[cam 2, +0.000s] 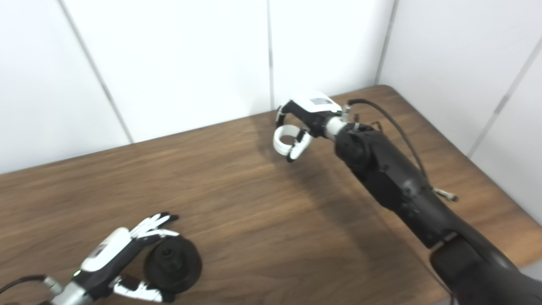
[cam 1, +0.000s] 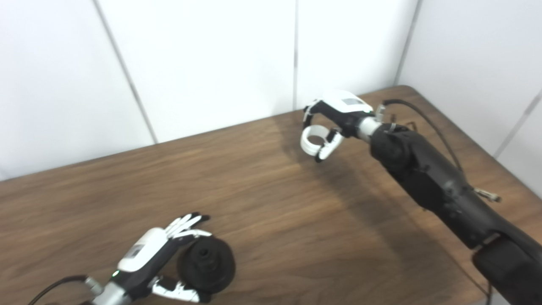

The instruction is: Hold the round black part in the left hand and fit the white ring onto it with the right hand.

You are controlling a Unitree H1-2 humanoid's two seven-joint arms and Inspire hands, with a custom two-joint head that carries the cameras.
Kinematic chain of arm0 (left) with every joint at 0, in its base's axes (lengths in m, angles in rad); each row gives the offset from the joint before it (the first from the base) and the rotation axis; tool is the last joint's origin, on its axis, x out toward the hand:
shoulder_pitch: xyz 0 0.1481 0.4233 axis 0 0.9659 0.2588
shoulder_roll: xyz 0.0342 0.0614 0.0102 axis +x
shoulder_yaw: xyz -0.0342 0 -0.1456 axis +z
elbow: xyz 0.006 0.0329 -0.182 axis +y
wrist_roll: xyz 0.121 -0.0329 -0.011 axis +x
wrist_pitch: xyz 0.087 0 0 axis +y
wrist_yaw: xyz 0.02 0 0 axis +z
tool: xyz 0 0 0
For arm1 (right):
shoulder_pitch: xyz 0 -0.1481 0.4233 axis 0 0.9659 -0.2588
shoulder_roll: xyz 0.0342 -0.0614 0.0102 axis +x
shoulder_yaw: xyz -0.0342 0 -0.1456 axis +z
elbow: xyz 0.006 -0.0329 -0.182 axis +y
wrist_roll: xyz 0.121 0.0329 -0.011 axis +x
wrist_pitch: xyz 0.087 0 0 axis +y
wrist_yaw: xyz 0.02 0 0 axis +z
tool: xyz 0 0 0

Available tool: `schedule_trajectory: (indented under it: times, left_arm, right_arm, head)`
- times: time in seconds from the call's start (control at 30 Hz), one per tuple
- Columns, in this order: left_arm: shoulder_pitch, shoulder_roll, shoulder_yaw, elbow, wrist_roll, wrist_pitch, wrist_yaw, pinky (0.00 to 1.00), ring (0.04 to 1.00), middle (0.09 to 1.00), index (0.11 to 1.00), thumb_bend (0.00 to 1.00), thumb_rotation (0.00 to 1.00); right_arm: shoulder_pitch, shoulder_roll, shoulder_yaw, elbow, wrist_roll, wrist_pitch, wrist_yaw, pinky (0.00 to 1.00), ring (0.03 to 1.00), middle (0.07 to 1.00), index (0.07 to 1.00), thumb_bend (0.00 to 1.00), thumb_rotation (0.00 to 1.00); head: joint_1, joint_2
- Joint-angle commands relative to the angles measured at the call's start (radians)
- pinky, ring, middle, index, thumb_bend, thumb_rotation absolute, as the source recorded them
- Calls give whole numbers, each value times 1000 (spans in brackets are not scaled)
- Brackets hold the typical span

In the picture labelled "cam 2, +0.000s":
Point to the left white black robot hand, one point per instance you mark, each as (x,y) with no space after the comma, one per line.
(106,254)

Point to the round black plastic part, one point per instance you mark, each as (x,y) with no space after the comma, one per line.
(178,264)

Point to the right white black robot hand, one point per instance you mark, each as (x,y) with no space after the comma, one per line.
(315,112)

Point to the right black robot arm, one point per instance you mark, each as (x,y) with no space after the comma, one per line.
(394,178)

